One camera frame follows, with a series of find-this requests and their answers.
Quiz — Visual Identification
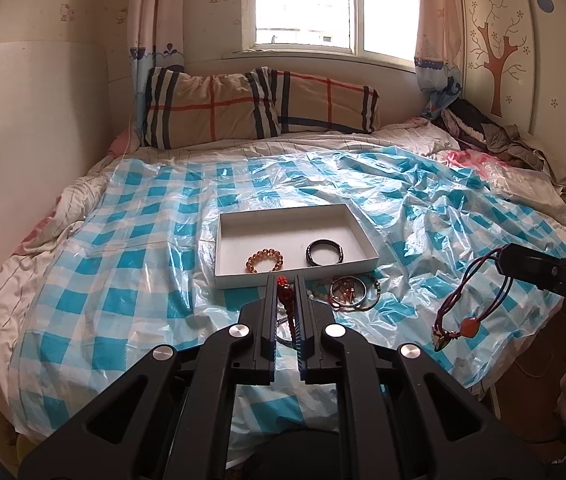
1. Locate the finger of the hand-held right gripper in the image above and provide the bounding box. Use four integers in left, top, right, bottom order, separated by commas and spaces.
497, 242, 566, 302

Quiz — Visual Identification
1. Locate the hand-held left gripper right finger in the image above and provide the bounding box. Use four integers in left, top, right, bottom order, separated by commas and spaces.
295, 274, 550, 480

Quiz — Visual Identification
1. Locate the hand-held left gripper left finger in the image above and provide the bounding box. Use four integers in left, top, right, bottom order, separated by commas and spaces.
17, 274, 279, 480

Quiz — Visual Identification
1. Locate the red bead bracelet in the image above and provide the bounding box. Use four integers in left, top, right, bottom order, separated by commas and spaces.
275, 276, 299, 347

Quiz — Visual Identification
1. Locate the silver pearl bead bracelet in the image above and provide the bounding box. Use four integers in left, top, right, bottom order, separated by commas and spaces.
309, 282, 334, 309

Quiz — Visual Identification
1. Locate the copper bangle bracelet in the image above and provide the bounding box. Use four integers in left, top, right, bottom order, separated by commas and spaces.
329, 276, 368, 311

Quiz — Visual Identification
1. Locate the dark braided bracelet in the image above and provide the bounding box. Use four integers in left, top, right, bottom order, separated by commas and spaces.
358, 274, 382, 310

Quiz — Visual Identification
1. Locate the white shallow box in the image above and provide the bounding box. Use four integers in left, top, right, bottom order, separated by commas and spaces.
214, 203, 380, 289

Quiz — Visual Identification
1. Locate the blue checkered plastic sheet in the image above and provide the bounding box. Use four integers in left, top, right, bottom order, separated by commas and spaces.
7, 144, 566, 467

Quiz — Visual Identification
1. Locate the pile of clothes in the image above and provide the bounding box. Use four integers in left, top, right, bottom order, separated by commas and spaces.
430, 99, 566, 197

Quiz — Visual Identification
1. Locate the plaid pillow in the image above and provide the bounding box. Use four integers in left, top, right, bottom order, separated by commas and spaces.
143, 66, 282, 150
269, 69, 381, 135

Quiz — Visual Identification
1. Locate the tree decorated wardrobe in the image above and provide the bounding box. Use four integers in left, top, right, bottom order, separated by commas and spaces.
455, 0, 566, 188

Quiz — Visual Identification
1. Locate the pink printed curtain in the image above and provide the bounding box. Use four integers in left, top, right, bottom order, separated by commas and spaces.
409, 0, 466, 120
127, 0, 187, 133

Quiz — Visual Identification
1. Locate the window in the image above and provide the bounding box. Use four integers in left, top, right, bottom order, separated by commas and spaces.
239, 0, 422, 59

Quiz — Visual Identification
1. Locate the amber bead bracelet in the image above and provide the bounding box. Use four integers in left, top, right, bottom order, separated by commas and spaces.
244, 249, 285, 274

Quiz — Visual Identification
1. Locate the black band bracelet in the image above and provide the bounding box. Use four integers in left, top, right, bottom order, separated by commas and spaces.
306, 239, 347, 267

